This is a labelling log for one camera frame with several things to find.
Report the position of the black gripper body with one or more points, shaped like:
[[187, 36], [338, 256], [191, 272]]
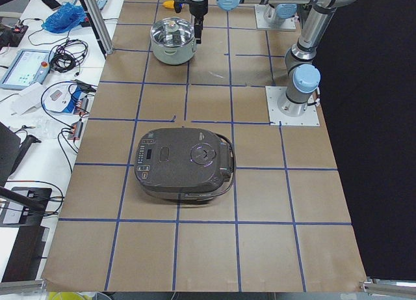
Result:
[[198, 7]]

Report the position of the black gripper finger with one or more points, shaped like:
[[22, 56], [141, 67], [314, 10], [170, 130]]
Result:
[[197, 29], [200, 28]]

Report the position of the yellow corn cob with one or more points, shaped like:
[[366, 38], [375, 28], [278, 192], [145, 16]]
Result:
[[168, 4]]

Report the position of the glass pot lid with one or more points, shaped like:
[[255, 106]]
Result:
[[172, 32]]

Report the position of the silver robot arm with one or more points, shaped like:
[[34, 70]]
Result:
[[303, 77]]

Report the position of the grey cooking pot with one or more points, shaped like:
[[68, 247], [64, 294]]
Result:
[[174, 56]]

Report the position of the blue plastic bag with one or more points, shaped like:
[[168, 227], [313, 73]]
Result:
[[64, 19]]

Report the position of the black rice cooker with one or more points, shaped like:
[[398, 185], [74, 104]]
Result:
[[185, 164]]

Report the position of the black smartphone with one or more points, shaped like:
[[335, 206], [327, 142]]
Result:
[[52, 4]]

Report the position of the white round device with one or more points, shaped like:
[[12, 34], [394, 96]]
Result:
[[60, 98]]

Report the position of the teach pendant tablet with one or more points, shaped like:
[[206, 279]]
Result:
[[28, 67]]

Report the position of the white paper box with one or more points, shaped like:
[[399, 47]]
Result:
[[28, 98]]

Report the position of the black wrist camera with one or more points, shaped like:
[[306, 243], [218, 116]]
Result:
[[178, 5]]

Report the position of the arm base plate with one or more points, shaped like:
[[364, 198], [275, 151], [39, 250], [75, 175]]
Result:
[[283, 112], [275, 17]]

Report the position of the aluminium frame post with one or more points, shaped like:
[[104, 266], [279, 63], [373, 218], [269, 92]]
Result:
[[98, 26]]

